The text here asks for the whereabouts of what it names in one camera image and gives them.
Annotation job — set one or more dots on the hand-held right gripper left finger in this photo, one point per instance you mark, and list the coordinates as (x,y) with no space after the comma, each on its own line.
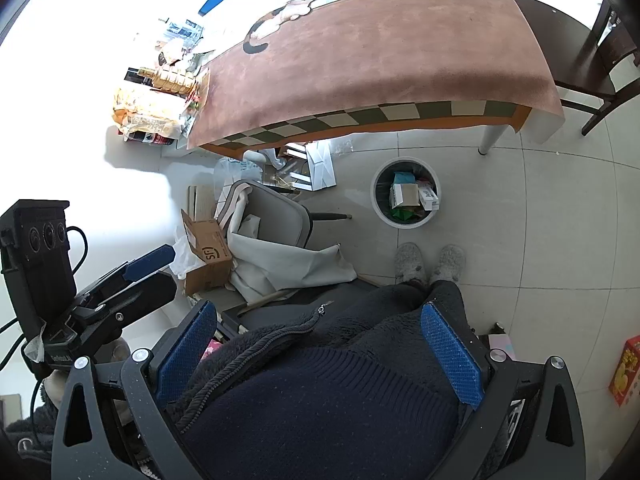
(187,350)

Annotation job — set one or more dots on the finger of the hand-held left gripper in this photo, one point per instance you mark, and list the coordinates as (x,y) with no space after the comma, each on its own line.
(150,290)
(150,257)

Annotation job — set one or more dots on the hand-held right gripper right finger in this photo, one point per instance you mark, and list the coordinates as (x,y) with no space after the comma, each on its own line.
(450,355)

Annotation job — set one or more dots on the white round trash bin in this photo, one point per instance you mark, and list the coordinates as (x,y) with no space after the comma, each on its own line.
(376,210)

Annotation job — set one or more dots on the person's left forearm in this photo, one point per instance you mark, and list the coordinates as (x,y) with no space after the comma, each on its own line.
(30,422)

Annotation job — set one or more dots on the pink and white box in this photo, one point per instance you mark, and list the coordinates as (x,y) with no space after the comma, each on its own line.
(502,347)

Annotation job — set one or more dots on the brown cardboard box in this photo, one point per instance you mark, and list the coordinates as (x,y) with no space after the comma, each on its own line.
(210,250)

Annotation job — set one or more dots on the cream ribbed panel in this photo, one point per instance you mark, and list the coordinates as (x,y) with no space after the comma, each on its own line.
(202,202)

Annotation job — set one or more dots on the dark fleece jacket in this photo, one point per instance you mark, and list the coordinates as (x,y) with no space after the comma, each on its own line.
(380,320)

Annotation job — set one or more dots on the grey fluffy slipper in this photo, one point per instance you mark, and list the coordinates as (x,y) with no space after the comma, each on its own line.
(411,262)
(449,262)

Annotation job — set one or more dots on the red and black packet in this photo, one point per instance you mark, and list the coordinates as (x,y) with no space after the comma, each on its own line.
(147,138)

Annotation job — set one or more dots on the clear blue print plastic bag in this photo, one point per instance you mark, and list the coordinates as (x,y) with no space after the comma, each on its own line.
(235,170)

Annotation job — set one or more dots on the grey chair with cloth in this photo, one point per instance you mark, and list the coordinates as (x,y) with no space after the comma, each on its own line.
(285,265)

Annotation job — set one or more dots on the grey upholstered chair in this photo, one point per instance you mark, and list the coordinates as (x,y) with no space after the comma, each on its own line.
(280,215)

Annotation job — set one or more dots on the navy knit sweater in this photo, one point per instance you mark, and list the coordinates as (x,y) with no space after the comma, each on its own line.
(320,410)

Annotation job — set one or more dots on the green wrapper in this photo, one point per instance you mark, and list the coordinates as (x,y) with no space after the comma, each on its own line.
(407,213)

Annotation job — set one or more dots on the yellow snack bag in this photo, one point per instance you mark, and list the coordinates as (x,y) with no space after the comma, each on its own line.
(145,107)

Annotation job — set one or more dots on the white tapered table leg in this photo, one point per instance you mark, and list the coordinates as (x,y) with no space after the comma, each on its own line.
(267,159)
(492,137)

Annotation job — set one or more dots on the white printed carton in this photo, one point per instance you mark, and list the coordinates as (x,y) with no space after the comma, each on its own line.
(429,196)

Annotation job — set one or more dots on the white and brown carton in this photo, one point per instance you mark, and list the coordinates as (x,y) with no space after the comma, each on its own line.
(404,195)

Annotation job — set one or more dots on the red printed box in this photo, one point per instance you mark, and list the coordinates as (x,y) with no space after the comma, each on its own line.
(625,372)

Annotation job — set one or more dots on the cooking oil bottle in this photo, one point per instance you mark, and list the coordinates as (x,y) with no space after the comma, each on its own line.
(170,79)

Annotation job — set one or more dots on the teal packet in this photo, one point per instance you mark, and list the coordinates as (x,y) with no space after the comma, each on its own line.
(402,178)

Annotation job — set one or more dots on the clear plastic wrapper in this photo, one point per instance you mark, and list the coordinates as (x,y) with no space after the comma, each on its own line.
(342,146)

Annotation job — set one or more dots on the stack of printed leaflets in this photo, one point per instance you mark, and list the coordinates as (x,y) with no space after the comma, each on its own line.
(182,30)

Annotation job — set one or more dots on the table with brown cloth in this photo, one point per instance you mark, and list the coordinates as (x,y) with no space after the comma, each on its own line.
(375,50)

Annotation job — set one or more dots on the dark wooden chair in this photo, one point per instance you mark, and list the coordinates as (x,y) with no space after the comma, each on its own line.
(560,45)

